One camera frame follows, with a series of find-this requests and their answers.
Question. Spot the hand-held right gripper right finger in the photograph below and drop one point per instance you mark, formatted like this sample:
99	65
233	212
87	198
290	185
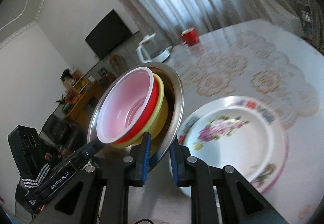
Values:
174	165

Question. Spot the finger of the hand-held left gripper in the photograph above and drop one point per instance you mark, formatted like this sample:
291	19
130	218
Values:
86	154

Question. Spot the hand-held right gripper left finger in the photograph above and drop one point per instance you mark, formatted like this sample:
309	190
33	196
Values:
146	160

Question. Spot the white oval plate red stamps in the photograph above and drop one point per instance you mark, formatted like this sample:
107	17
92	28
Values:
188	125

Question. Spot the yellow bowl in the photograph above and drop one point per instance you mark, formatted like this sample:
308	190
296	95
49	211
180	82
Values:
162	112

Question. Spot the red plastic bowl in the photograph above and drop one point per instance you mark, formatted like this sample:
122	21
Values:
124	107

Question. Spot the stainless steel bowl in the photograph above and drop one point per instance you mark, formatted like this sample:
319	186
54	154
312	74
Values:
174	102

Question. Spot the white rose-print plate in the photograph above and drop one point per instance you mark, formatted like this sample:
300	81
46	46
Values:
235	143

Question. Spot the black sofa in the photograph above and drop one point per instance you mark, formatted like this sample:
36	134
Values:
60	130

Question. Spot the wooden cabinet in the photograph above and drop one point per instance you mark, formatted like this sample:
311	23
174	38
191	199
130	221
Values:
83	102

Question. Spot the wooden shelf with ornaments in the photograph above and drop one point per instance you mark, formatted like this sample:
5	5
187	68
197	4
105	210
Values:
73	82

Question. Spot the brown wicker chair back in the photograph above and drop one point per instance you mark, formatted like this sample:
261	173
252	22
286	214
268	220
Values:
117	63

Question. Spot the white electric glass kettle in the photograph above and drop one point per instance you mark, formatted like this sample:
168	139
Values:
151	49

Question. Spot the red mug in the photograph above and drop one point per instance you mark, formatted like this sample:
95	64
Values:
191	36

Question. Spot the black wall television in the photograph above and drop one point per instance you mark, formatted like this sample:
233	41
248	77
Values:
108	34

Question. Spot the dark bundle by wall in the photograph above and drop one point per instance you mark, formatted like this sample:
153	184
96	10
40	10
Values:
307	19

